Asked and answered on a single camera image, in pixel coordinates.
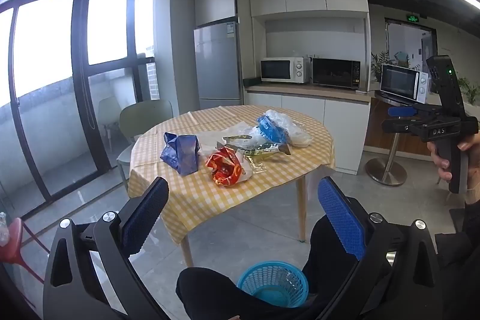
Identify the white microwave with grey door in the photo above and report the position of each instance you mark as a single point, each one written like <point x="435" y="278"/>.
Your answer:
<point x="401" y="82"/>

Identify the metal pedestal bar table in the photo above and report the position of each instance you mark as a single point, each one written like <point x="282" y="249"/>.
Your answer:
<point x="388" y="170"/>

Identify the red snack bag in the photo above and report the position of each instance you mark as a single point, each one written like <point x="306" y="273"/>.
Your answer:
<point x="225" y="166"/>

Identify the blue snack bag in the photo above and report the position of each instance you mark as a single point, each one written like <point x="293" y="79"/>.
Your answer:
<point x="183" y="155"/>

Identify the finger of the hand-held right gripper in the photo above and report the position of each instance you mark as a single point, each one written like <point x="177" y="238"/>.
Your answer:
<point x="401" y="126"/>
<point x="401" y="111"/>

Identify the wooden countertop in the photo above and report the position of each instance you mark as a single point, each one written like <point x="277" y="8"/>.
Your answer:
<point x="307" y="91"/>

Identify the blue plastic bag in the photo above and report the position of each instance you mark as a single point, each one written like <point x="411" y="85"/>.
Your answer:
<point x="272" y="130"/>

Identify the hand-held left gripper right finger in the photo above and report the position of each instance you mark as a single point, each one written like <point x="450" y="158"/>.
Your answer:
<point x="341" y="218"/>

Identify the silver green wrapper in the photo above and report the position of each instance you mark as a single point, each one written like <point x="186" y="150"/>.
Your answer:
<point x="266" y="149"/>

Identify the white wall outlet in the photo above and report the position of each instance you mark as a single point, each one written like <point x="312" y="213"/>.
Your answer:
<point x="313" y="55"/>

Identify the green potted plant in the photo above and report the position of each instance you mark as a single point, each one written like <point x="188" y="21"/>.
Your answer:
<point x="470" y="91"/>
<point x="378" y="65"/>

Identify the black window frame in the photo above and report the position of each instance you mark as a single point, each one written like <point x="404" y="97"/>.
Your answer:
<point x="80" y="80"/>

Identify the silver refrigerator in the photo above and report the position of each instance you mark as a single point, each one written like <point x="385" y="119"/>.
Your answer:
<point x="217" y="65"/>

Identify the yellow strip wrapper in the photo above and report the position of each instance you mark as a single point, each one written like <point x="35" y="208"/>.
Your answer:
<point x="236" y="137"/>

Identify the blue plastic basket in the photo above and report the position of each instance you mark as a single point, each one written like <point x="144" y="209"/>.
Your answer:
<point x="273" y="284"/>

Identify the green exit sign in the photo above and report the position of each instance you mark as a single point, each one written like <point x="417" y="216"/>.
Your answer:
<point x="413" y="19"/>

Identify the wooden round table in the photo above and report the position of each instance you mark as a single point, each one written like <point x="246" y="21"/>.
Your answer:
<point x="300" y="207"/>

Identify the black microwave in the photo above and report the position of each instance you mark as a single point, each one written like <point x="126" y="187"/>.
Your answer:
<point x="335" y="74"/>

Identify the white microwave with dials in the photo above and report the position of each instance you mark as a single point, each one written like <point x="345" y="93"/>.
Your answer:
<point x="283" y="69"/>

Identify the brown wooden cabinet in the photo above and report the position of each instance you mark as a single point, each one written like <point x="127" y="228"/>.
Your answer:
<point x="378" y="132"/>

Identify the dark green box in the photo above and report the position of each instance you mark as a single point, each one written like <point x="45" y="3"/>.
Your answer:
<point x="252" y="82"/>

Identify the yellow checkered tablecloth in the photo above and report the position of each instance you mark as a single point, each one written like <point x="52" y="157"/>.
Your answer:
<point x="210" y="203"/>

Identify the green plastic chair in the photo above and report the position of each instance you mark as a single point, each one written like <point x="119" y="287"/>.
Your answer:
<point x="146" y="117"/>

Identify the clear yellow wrapper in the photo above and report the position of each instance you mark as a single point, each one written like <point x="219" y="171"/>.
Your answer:
<point x="258" y="164"/>

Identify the clear plastic bottle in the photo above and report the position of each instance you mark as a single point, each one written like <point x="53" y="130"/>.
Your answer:
<point x="3" y="230"/>

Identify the glass door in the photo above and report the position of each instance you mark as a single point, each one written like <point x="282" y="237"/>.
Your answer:
<point x="408" y="42"/>

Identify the person's right hand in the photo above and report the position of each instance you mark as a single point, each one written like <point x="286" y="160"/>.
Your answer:
<point x="439" y="160"/>

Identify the red stool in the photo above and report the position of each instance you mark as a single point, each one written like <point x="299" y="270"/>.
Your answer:
<point x="15" y="241"/>

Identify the white lower cabinets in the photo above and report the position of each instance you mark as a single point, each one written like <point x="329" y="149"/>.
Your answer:
<point x="337" y="125"/>

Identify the person's right forearm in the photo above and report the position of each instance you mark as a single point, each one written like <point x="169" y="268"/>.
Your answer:
<point x="473" y="203"/>

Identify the crumpled clear plastic bag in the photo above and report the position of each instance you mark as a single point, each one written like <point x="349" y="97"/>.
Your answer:
<point x="298" y="134"/>

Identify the person's black clothing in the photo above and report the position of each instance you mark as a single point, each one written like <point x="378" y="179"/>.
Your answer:
<point x="459" y="275"/>

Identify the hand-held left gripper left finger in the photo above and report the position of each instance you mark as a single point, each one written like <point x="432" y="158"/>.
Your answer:
<point x="146" y="215"/>

